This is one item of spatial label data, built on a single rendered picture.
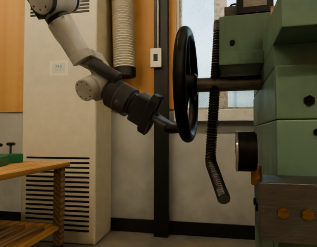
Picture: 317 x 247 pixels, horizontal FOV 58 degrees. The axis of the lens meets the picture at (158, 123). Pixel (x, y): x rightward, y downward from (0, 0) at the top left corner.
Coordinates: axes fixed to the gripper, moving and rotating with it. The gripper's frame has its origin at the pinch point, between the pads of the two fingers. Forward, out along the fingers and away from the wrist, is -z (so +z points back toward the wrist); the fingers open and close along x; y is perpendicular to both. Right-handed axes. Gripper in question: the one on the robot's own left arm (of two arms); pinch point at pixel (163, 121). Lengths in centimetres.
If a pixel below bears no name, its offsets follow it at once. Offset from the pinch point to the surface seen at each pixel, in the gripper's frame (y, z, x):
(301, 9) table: -24.5, -17.0, 35.2
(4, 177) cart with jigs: 3, 50, -56
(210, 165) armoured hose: -11.3, -17.0, 1.0
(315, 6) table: -24.2, -18.5, 36.2
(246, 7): -0.7, -6.2, 34.6
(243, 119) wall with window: 115, -20, -16
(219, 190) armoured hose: -19.7, -20.9, 1.1
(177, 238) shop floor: 84, -22, -100
